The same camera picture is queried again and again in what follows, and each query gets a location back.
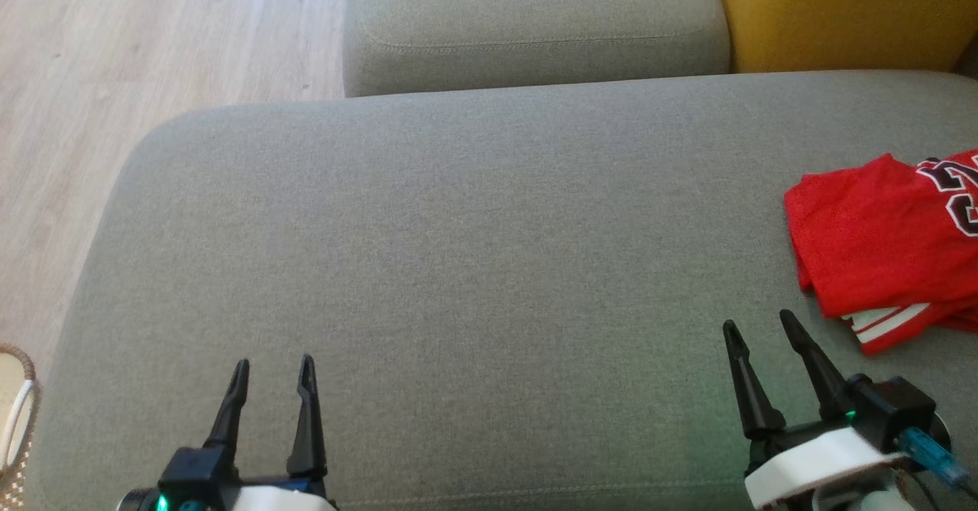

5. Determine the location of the yellow cushion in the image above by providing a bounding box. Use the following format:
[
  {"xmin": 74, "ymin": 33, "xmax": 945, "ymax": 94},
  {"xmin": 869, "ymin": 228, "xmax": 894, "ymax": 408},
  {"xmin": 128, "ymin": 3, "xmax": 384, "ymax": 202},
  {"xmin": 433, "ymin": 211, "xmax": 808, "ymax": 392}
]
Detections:
[{"xmin": 707, "ymin": 0, "xmax": 978, "ymax": 75}]

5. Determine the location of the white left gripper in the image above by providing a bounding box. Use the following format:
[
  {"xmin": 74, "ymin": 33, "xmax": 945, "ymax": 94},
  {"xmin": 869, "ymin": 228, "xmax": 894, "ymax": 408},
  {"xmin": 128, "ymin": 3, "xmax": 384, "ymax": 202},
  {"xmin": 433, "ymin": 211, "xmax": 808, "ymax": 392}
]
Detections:
[{"xmin": 116, "ymin": 354, "xmax": 338, "ymax": 511}]

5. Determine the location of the small grey sofa cushion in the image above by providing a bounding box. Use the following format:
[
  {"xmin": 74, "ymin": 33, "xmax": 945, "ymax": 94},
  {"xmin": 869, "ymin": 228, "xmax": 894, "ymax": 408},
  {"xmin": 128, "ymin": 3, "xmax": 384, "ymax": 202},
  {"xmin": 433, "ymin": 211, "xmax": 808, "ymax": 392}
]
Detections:
[{"xmin": 342, "ymin": 0, "xmax": 732, "ymax": 99}]

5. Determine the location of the red white basketball jersey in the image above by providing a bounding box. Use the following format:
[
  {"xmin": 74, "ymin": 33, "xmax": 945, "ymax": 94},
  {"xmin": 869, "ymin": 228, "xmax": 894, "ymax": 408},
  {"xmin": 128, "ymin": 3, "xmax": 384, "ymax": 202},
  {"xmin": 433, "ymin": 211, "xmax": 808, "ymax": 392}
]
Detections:
[{"xmin": 783, "ymin": 148, "xmax": 978, "ymax": 357}]

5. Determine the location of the large grey sofa seat cushion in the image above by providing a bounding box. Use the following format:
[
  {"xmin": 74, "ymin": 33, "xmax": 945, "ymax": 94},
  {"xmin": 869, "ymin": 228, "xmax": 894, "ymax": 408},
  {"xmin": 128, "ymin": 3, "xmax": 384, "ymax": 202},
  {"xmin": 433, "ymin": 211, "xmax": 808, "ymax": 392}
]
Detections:
[{"xmin": 27, "ymin": 70, "xmax": 978, "ymax": 511}]

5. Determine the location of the dark grey sofa backrest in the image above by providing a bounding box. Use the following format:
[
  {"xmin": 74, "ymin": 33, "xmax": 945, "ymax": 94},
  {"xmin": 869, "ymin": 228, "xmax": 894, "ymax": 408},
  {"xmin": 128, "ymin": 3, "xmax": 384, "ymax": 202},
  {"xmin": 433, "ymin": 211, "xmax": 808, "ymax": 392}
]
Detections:
[{"xmin": 955, "ymin": 33, "xmax": 978, "ymax": 81}]

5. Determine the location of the blue plug right camera cable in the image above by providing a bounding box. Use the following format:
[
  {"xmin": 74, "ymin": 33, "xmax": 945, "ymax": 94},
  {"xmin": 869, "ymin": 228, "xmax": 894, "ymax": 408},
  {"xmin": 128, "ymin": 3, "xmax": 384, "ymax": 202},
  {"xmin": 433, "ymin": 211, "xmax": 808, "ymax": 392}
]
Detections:
[{"xmin": 897, "ymin": 428, "xmax": 978, "ymax": 498}]

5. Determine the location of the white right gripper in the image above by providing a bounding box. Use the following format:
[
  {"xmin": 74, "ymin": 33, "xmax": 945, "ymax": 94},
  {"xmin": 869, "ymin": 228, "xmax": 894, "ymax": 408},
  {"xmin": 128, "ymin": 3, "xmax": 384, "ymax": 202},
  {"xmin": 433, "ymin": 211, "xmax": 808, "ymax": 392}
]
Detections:
[{"xmin": 722, "ymin": 309, "xmax": 908, "ymax": 510}]

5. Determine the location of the woven wicker basket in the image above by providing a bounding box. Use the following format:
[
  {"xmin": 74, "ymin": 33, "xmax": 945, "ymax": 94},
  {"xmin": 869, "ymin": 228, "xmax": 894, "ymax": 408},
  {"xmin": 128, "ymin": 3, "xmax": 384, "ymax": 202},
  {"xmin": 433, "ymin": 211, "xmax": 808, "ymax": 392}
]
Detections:
[{"xmin": 0, "ymin": 342, "xmax": 41, "ymax": 511}]

